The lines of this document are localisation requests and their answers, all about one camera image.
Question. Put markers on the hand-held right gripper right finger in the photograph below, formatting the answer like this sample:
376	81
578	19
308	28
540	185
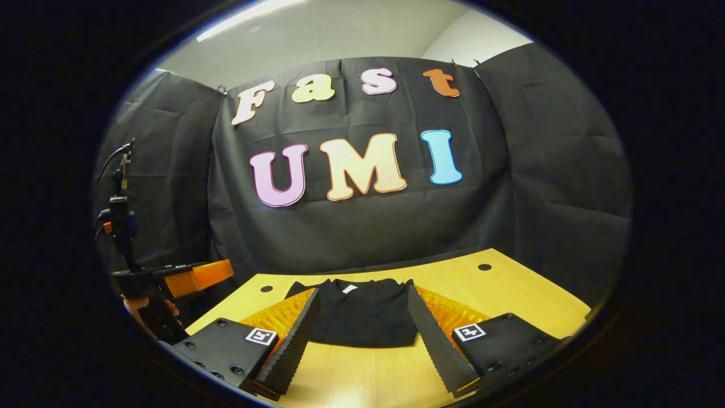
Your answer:
435	345

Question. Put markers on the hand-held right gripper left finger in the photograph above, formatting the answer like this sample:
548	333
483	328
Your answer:
291	345

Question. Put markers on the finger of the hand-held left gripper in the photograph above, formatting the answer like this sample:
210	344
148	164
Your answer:
175	267
198	277

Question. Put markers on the black button shirt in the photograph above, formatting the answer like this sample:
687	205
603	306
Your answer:
362	317

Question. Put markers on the black backdrop cloth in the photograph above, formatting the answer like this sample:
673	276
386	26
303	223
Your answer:
368	226

